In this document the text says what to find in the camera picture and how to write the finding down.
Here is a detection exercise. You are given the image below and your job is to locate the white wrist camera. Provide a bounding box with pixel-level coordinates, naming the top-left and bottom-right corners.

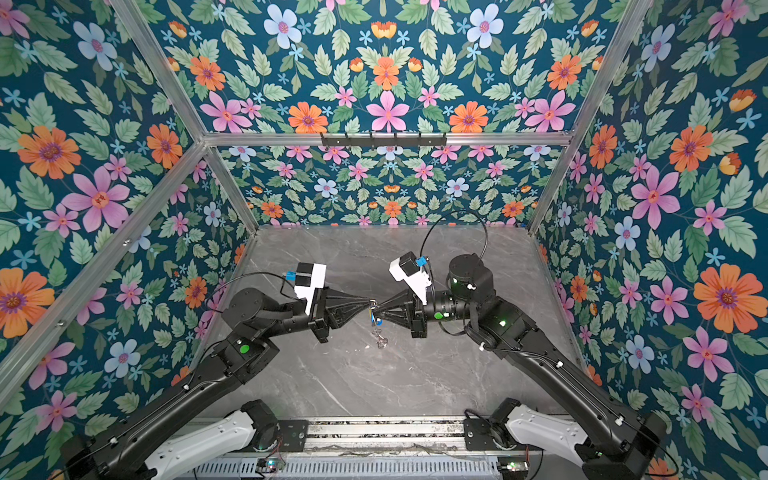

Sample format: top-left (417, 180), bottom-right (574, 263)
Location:
top-left (389, 251), bottom-right (433, 304)
top-left (285, 262), bottom-right (327, 316)

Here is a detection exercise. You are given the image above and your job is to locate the large black yellow keyring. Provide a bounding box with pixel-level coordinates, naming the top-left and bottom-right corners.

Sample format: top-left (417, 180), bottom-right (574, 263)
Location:
top-left (369, 299), bottom-right (388, 349)

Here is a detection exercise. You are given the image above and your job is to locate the white ventilation grille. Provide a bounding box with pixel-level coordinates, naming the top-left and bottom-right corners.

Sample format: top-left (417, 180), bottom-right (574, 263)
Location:
top-left (180, 456), bottom-right (501, 479)

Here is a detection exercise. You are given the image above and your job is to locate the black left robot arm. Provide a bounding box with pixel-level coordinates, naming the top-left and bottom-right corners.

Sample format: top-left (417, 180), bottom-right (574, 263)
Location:
top-left (58, 287), bottom-right (371, 479)

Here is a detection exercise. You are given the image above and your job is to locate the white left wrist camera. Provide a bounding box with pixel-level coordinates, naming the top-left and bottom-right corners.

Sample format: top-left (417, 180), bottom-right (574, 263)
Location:
top-left (285, 262), bottom-right (327, 316)

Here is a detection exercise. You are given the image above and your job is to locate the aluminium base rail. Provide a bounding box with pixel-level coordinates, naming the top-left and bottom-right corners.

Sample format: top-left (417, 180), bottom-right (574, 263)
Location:
top-left (275, 416), bottom-right (589, 457)

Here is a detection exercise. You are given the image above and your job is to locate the black wall hook rack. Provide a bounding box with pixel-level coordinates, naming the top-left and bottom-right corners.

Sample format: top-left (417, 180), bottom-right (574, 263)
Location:
top-left (320, 133), bottom-right (448, 148)

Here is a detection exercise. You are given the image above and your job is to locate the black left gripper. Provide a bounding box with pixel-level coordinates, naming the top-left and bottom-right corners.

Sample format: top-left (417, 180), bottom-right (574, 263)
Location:
top-left (258, 279), bottom-right (370, 344)

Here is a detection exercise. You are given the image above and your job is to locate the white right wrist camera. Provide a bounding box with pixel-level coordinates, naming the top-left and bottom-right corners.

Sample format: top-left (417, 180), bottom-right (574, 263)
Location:
top-left (389, 251), bottom-right (433, 304)

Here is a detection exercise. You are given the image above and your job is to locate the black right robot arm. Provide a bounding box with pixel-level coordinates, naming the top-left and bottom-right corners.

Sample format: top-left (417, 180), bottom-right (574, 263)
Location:
top-left (373, 252), bottom-right (666, 479)

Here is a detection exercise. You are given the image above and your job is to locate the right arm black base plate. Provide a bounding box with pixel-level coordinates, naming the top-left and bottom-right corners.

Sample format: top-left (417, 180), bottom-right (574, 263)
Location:
top-left (463, 409), bottom-right (523, 451)

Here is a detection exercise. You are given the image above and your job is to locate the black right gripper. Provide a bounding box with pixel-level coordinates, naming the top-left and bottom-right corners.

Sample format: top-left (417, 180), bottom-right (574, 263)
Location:
top-left (374, 289), bottom-right (479, 342)

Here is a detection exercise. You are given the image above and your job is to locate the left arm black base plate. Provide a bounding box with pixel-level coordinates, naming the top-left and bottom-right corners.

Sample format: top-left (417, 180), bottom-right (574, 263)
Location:
top-left (237, 420), bottom-right (309, 454)

